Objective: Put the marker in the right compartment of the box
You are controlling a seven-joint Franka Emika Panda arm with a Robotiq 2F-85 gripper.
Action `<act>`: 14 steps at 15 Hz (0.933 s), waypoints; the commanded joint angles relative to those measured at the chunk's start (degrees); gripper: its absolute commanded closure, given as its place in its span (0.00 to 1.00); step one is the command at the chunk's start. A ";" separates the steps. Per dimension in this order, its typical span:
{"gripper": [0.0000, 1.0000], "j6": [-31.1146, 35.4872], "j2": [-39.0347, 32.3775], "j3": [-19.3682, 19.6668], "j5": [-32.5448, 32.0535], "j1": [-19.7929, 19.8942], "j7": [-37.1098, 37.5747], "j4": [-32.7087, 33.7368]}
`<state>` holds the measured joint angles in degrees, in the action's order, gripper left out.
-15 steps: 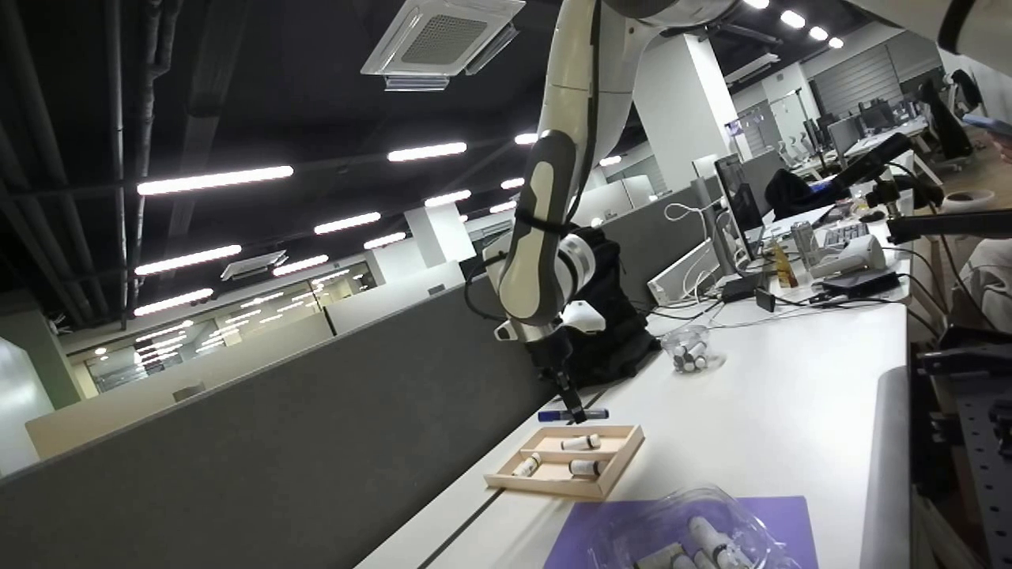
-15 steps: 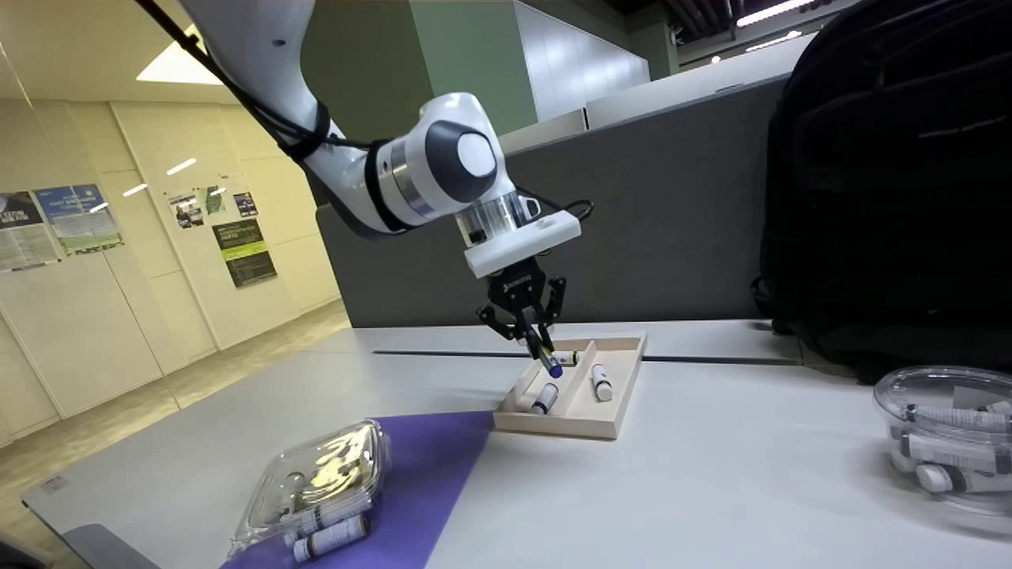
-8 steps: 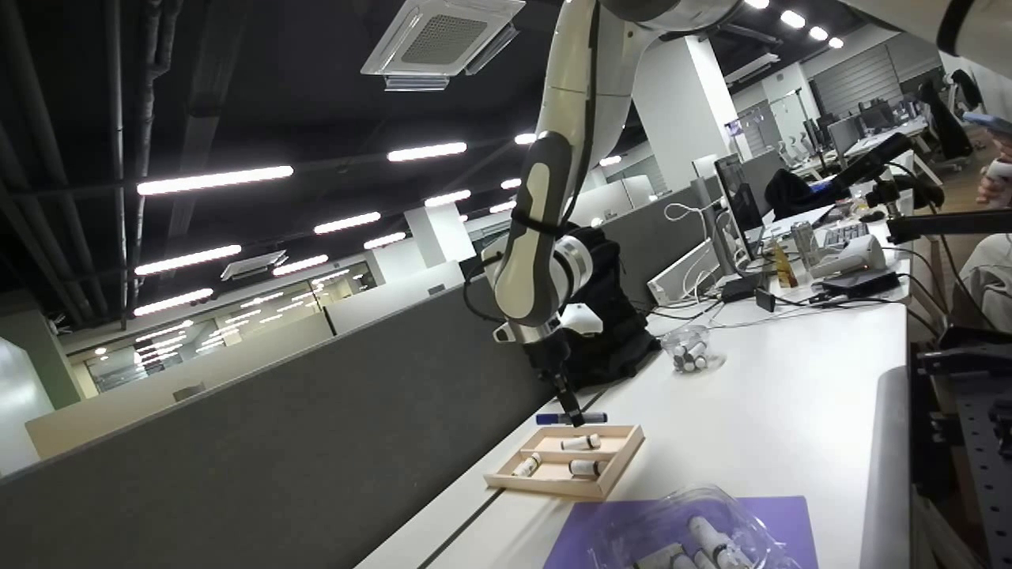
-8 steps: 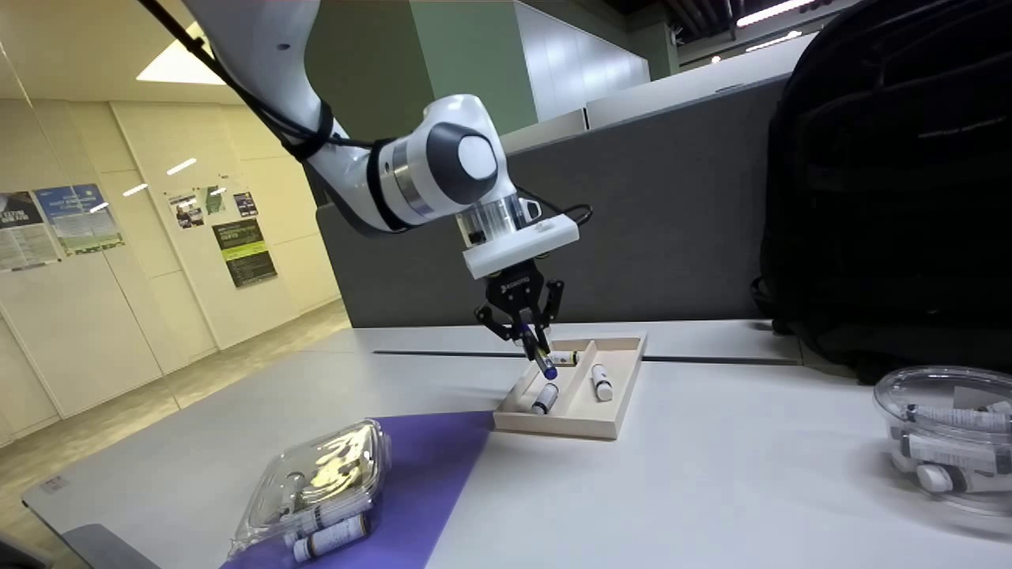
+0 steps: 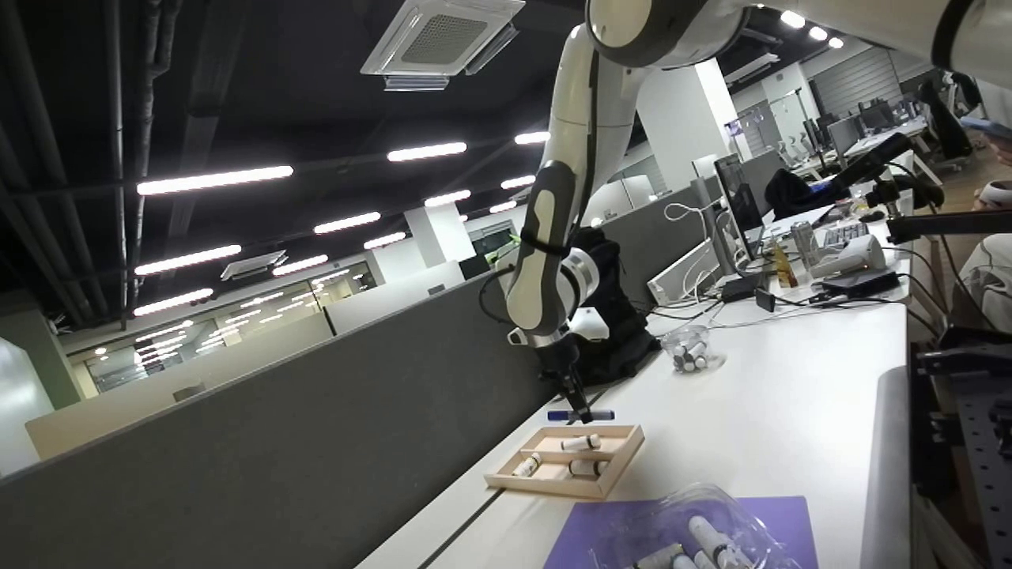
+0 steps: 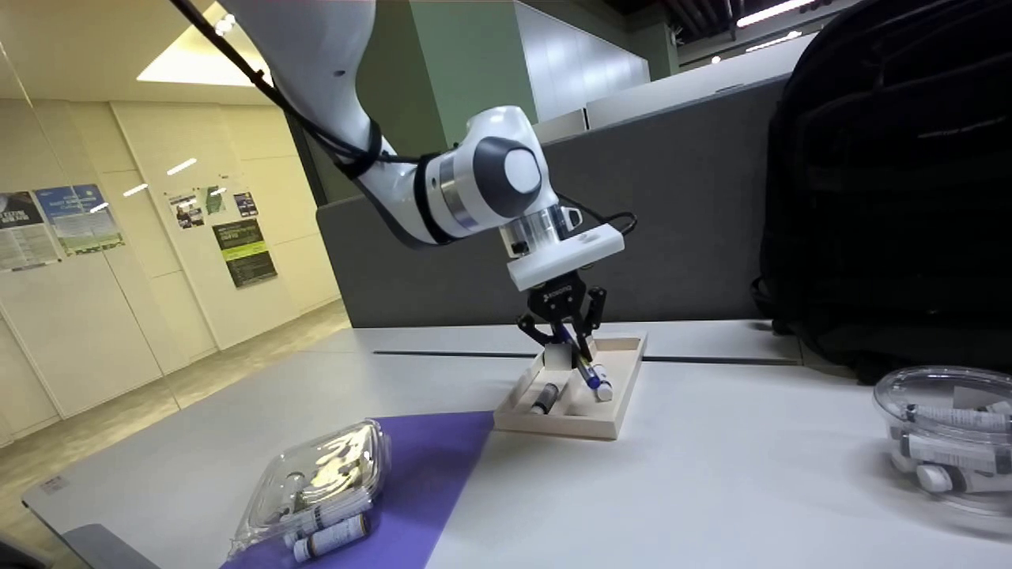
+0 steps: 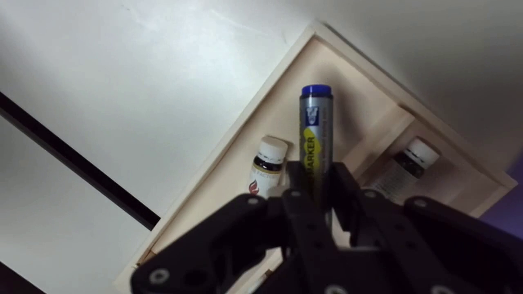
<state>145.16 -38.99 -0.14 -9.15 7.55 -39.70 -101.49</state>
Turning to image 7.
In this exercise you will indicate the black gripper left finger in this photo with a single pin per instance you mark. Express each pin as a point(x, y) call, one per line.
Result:
point(218, 246)

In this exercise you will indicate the white bottle with red logo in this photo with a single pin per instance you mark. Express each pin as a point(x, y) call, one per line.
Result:
point(270, 164)

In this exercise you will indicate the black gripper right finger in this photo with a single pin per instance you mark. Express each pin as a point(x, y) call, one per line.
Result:
point(435, 234)

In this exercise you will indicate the blue yellow tube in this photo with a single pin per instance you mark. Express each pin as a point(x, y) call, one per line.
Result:
point(316, 125)

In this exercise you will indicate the white bottle with black text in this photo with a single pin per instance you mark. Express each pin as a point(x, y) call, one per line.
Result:
point(418, 156)

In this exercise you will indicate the wooden compartment box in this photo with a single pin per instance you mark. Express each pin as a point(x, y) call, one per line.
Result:
point(272, 115)

